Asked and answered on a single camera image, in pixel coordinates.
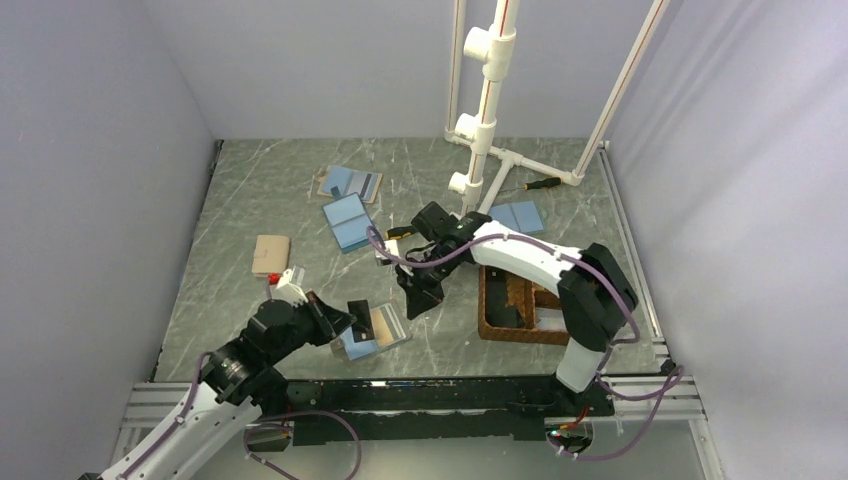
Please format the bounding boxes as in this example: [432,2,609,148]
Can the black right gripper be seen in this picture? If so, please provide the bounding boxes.
[395,245,461,321]

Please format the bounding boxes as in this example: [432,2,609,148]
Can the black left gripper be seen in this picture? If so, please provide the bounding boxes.
[266,290,356,365]

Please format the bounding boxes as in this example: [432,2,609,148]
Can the black credit card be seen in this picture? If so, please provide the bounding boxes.
[347,300,375,343]

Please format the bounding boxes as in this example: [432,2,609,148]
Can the grey leather card holder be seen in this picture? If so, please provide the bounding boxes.
[330,302,412,362]

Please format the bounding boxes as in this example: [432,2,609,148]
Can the tan card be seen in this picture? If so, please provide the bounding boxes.
[371,303,408,348]

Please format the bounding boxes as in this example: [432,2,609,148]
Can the blue card holder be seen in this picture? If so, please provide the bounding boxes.
[322,193,374,253]
[488,201,545,234]

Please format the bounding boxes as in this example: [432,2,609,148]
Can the tan card holder with cards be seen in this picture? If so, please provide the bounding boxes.
[317,165,383,204]

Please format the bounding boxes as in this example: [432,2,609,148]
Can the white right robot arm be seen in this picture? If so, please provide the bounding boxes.
[391,202,639,415]

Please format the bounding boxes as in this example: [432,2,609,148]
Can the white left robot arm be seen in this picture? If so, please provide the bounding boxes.
[98,292,360,479]

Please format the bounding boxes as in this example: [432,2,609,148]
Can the beige closed card holder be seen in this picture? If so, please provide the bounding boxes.
[251,234,291,276]

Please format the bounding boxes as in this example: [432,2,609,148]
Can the blue card holder on green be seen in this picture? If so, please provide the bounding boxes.
[488,201,545,234]

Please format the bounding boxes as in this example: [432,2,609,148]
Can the black yellow screwdriver near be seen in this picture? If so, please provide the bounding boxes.
[385,225,418,240]

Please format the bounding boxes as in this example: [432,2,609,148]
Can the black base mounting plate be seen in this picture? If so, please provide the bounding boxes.
[260,374,615,446]

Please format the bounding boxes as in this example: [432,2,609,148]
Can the brown woven basket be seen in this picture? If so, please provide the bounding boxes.
[478,267,571,346]

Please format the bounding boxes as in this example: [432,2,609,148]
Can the black orange screwdriver far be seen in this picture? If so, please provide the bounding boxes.
[503,177,562,192]

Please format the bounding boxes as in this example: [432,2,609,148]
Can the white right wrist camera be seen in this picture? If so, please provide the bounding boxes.
[374,239,400,266]

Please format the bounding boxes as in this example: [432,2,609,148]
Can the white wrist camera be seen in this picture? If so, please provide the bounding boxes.
[265,266,307,306]
[374,239,400,266]

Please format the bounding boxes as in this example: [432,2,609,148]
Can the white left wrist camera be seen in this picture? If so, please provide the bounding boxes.
[265,266,307,306]

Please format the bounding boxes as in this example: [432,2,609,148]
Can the right side aluminium rail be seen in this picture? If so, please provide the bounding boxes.
[596,147,673,373]

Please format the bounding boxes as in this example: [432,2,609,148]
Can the aluminium extrusion rail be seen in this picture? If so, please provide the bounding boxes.
[109,373,703,467]

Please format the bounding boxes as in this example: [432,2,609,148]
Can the white PVC pipe frame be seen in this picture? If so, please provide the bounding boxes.
[444,0,671,214]

